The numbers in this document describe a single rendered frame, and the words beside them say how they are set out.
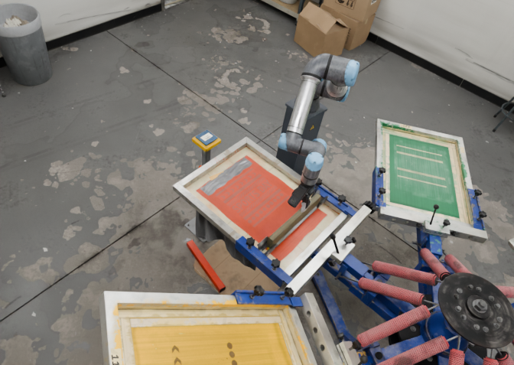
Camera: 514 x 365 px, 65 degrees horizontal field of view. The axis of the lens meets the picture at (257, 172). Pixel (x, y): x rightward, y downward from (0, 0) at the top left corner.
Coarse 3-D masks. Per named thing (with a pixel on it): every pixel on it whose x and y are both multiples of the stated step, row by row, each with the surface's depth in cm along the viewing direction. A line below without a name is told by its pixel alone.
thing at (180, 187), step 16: (240, 144) 245; (256, 144) 246; (224, 160) 238; (272, 160) 239; (192, 176) 223; (288, 176) 235; (176, 192) 219; (208, 208) 210; (336, 208) 221; (224, 224) 205; (336, 224) 213; (320, 240) 205; (304, 256) 197; (288, 272) 191
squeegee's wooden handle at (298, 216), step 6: (312, 198) 214; (318, 198) 214; (312, 204) 211; (300, 210) 207; (306, 210) 209; (294, 216) 204; (300, 216) 206; (288, 222) 202; (294, 222) 204; (282, 228) 199; (288, 228) 202; (276, 234) 196; (282, 234) 200; (270, 240) 194; (276, 240) 198; (270, 246) 197
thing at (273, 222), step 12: (216, 192) 222; (216, 204) 217; (228, 216) 213; (276, 216) 216; (252, 228) 209; (264, 228) 210; (276, 228) 211; (288, 240) 207; (300, 240) 208; (276, 252) 201; (288, 252) 202
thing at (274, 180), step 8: (248, 168) 237; (256, 168) 237; (264, 176) 234; (272, 176) 235; (280, 184) 231; (288, 192) 228; (280, 208) 220; (288, 208) 221; (296, 208) 221; (280, 216) 216; (288, 216) 217; (312, 216) 219; (320, 216) 220; (304, 224) 215; (312, 224) 215; (304, 232) 211
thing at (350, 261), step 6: (348, 258) 194; (354, 258) 194; (348, 264) 192; (354, 264) 192; (360, 264) 192; (348, 270) 194; (354, 270) 190; (360, 270) 190; (366, 270) 190; (354, 276) 193; (360, 276) 189
